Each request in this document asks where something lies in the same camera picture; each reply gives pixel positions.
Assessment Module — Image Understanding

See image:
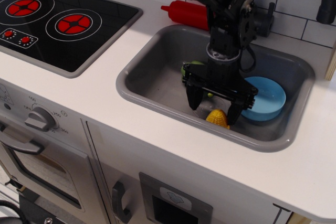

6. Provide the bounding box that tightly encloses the green toy bell pepper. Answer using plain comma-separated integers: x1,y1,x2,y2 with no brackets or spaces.
180,60,214,98

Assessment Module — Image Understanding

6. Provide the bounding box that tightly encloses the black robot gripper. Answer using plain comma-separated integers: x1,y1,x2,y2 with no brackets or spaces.
182,50,258,125

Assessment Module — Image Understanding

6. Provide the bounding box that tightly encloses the grey toy sink basin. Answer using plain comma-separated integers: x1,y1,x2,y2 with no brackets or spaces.
116,25,315,152

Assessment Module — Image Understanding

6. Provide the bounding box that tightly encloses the blue plastic bowl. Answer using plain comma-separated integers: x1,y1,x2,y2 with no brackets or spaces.
242,77,286,122

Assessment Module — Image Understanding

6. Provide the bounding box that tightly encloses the grey oven knob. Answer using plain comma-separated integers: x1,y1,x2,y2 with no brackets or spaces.
25,107,56,132

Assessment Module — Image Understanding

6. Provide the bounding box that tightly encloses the grey cabinet door handle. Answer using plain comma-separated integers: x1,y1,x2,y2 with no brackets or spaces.
111,181,132,223

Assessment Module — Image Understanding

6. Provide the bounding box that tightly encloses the toy oven door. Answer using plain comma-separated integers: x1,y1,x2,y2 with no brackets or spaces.
0,119,111,224

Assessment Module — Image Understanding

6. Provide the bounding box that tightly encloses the black cable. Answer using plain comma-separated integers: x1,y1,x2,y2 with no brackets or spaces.
0,199,34,224

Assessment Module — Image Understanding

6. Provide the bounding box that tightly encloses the red ketchup bottle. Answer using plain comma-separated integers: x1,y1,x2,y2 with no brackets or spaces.
161,0,209,30

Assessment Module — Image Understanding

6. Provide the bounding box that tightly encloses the yellow toy corn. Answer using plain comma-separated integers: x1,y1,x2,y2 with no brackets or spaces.
206,109,230,129

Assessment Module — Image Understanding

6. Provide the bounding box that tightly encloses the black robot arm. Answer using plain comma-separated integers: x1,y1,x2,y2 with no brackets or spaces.
182,0,258,125

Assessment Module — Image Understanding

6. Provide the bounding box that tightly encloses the dark grey toy faucet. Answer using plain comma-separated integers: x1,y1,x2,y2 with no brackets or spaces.
255,0,335,46

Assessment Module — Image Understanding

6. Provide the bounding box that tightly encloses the black toy stovetop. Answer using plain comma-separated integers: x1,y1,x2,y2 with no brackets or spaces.
1,0,143,78

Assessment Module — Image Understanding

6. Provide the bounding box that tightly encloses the grey oven door handle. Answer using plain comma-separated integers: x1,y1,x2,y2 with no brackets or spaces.
1,123,45,155

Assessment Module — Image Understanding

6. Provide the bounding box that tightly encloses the grey dispenser panel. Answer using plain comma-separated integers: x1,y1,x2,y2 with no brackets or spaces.
139,172,213,224

